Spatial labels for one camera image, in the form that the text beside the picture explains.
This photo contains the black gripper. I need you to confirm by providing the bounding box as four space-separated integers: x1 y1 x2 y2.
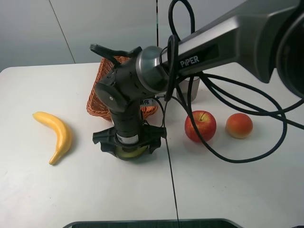
92 124 167 154

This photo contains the halved avocado with pit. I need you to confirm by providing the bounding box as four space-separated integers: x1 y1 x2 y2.
115 146 148 161

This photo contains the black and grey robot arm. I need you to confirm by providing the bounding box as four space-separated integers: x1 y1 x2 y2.
90 0 304 158

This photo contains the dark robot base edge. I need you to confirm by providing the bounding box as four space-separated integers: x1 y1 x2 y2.
64 219 241 228

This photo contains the orange wicker basket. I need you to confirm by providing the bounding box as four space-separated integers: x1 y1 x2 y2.
85 56 159 122

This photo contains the yellow banana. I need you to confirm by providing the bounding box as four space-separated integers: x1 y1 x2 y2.
33 112 73 165

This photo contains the red apple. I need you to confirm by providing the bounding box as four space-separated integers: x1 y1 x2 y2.
184 111 217 143

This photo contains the grey translucent plastic cup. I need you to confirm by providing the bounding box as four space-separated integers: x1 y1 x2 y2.
177 76 200 103

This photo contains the orange peach fruit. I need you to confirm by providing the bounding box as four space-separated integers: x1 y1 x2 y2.
225 113 253 139

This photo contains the thin black cable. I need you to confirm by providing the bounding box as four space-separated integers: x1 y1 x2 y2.
155 95 180 220

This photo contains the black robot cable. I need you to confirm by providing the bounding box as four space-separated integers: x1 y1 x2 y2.
160 0 304 164

